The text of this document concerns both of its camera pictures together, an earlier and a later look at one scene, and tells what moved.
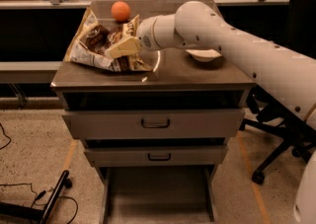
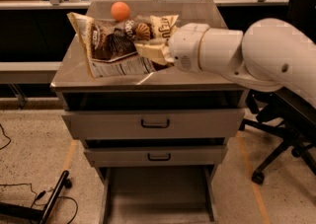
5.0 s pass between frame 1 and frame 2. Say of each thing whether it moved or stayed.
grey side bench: stayed
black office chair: stayed
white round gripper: moved
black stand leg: stayed
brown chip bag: moved
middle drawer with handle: stayed
